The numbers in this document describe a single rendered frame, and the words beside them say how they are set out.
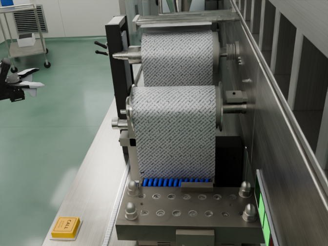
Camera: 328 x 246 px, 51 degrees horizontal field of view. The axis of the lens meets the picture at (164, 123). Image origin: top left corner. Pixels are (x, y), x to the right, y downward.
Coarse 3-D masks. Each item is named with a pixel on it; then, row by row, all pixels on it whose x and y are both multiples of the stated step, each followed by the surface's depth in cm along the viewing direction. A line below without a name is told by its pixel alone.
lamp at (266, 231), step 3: (264, 222) 70; (264, 225) 70; (267, 225) 66; (264, 228) 70; (267, 228) 66; (264, 231) 70; (267, 231) 66; (264, 234) 70; (267, 234) 66; (267, 237) 66; (267, 240) 66; (267, 243) 66
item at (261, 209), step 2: (260, 194) 74; (260, 196) 74; (260, 198) 74; (260, 200) 74; (262, 200) 72; (260, 202) 74; (262, 202) 72; (260, 204) 74; (262, 204) 72; (260, 206) 74; (262, 206) 72; (260, 208) 74; (262, 208) 72; (264, 208) 69; (260, 210) 74; (262, 210) 72; (264, 210) 70; (260, 212) 74; (262, 212) 72; (260, 214) 74; (262, 214) 72; (260, 216) 74; (262, 216) 72; (262, 218) 72; (262, 220) 72; (262, 222) 72; (262, 224) 72
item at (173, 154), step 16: (144, 144) 103; (160, 144) 102; (176, 144) 102; (192, 144) 101; (208, 144) 101; (144, 160) 106; (160, 160) 105; (176, 160) 105; (192, 160) 104; (208, 160) 104; (144, 176) 109; (160, 176) 108; (176, 176) 108; (192, 176) 107; (208, 176) 107
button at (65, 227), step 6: (60, 222) 109; (66, 222) 109; (72, 222) 109; (78, 222) 110; (54, 228) 107; (60, 228) 107; (66, 228) 107; (72, 228) 107; (54, 234) 106; (60, 234) 106; (66, 234) 106; (72, 234) 105
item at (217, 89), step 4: (216, 88) 99; (216, 92) 97; (216, 96) 97; (216, 100) 96; (220, 100) 96; (216, 104) 96; (220, 104) 96; (216, 108) 96; (220, 108) 96; (216, 112) 96; (220, 112) 96; (216, 116) 97; (220, 116) 97; (216, 120) 98; (220, 120) 98; (216, 124) 100
